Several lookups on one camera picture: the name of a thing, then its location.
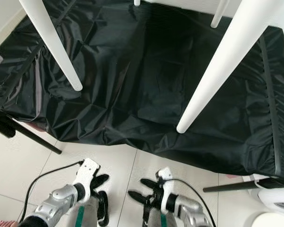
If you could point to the bare person foot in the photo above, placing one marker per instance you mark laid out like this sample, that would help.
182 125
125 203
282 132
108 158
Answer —
8 223

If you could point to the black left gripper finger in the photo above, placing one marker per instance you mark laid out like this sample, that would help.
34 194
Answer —
100 195
102 179

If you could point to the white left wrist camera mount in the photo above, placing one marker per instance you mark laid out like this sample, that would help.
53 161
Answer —
87 170

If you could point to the black cloth table cover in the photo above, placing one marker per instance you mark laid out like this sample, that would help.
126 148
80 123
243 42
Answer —
142 85

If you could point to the grey left robot leg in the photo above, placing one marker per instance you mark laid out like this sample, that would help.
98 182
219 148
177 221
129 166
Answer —
85 217

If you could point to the black metal table leg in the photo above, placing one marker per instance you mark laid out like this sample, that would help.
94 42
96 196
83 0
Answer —
38 137
238 185

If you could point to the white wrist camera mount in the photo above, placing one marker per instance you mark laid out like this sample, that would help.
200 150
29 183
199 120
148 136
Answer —
166 177
87 170

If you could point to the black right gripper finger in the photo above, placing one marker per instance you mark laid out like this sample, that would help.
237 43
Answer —
151 183
139 196

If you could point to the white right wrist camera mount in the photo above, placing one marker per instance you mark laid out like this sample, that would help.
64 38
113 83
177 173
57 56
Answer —
166 177

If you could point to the white dome-shaped appliance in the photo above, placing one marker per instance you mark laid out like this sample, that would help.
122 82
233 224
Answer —
276 194

